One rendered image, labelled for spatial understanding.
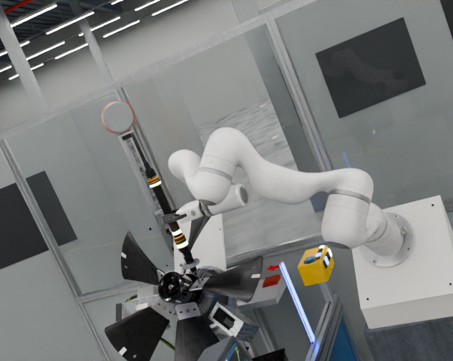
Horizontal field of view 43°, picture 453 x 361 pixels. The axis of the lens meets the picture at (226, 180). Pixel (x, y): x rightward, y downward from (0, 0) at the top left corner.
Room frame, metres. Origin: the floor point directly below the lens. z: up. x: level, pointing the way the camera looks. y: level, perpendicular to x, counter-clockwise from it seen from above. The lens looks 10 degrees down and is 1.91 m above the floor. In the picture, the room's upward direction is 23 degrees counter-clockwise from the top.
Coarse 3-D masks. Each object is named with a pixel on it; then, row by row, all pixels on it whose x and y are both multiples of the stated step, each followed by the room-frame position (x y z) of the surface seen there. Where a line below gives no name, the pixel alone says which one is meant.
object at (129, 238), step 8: (128, 232) 2.36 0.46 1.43; (128, 240) 2.35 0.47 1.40; (128, 248) 2.35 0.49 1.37; (136, 248) 2.31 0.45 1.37; (128, 256) 2.36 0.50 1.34; (136, 256) 2.31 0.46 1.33; (144, 256) 2.27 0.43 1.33; (128, 264) 2.36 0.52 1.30; (136, 264) 2.32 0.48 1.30; (144, 264) 2.28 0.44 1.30; (152, 264) 2.23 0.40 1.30; (128, 272) 2.38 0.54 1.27; (136, 272) 2.34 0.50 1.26; (144, 272) 2.29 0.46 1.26; (152, 272) 2.25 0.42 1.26; (136, 280) 2.36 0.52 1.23; (144, 280) 2.32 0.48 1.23; (152, 280) 2.27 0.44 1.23
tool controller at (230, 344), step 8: (232, 336) 1.42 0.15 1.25; (216, 344) 1.44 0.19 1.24; (224, 344) 1.40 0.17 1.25; (232, 344) 1.40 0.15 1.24; (208, 352) 1.42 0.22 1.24; (216, 352) 1.38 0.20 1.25; (224, 352) 1.36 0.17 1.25; (232, 352) 1.38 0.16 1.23; (240, 352) 1.40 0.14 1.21; (200, 360) 1.41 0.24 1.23; (208, 360) 1.37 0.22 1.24; (216, 360) 1.33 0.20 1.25; (224, 360) 1.34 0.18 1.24; (232, 360) 1.36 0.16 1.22; (240, 360) 1.38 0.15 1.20; (248, 360) 1.40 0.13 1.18
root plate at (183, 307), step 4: (180, 304) 2.11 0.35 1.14; (184, 304) 2.11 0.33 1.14; (188, 304) 2.11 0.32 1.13; (192, 304) 2.12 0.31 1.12; (196, 304) 2.12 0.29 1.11; (176, 308) 2.09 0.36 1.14; (180, 308) 2.09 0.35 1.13; (184, 308) 2.10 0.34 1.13; (188, 308) 2.10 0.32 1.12; (192, 308) 2.10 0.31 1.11; (196, 308) 2.11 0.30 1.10; (176, 312) 2.08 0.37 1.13; (184, 312) 2.08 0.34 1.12; (188, 312) 2.09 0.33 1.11; (192, 312) 2.09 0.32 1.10; (196, 312) 2.09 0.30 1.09; (180, 316) 2.07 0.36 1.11; (184, 316) 2.07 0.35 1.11; (188, 316) 2.08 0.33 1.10; (192, 316) 2.08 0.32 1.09; (196, 316) 2.08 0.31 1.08
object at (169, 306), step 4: (160, 300) 2.15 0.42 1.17; (152, 304) 2.15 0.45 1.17; (156, 304) 2.15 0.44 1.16; (160, 304) 2.15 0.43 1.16; (164, 304) 2.16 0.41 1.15; (168, 304) 2.16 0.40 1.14; (172, 304) 2.16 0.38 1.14; (152, 308) 2.15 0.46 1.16; (156, 308) 2.15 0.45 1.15; (160, 308) 2.16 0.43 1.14; (168, 308) 2.16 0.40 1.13; (172, 308) 2.16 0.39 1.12; (160, 312) 2.16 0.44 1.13; (164, 312) 2.16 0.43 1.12; (168, 312) 2.16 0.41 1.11; (172, 312) 2.16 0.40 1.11; (164, 316) 2.16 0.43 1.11; (168, 316) 2.16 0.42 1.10
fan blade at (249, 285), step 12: (252, 264) 2.07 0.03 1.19; (216, 276) 2.11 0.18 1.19; (228, 276) 2.07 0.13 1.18; (240, 276) 2.03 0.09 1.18; (204, 288) 2.05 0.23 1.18; (216, 288) 2.02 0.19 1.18; (228, 288) 2.00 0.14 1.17; (240, 288) 1.97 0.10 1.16; (252, 288) 1.95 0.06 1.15; (240, 300) 1.93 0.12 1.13
